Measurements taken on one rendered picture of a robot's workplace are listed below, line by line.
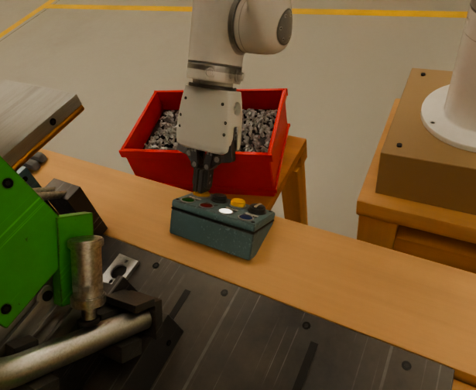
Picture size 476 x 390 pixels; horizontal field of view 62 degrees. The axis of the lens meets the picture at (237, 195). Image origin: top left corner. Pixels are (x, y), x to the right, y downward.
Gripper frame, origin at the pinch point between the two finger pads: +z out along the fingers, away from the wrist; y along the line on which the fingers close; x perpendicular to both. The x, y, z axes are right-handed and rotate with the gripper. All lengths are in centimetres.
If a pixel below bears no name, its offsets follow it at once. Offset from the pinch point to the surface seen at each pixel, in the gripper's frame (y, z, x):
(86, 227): -0.2, 1.3, 24.8
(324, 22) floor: 63, -62, -254
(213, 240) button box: -6.3, 7.3, 5.4
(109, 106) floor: 166, 14, -146
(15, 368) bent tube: -3.7, 11.3, 36.1
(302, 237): -18.2, 5.2, -1.3
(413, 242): -33.7, 8.5, -23.4
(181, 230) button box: -0.3, 7.6, 5.4
